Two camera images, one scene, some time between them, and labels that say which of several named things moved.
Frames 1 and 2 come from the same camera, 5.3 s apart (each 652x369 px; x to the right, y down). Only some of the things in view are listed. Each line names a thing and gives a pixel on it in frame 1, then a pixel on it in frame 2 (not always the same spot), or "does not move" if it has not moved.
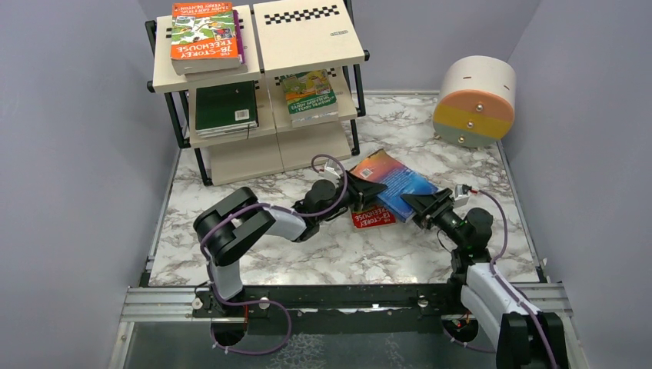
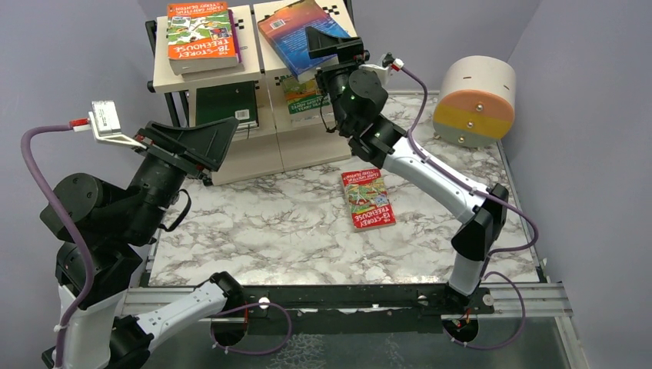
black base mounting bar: x=335 y=309 does not move
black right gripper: x=434 y=207 → x=336 y=61
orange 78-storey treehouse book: x=203 y=38 does not move
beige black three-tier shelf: x=297 y=104 does not move
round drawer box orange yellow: x=477 y=103 does not move
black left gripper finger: x=363 y=187 → x=204 y=145
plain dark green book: x=226 y=108 does not move
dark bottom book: x=398 y=179 → x=287 y=31
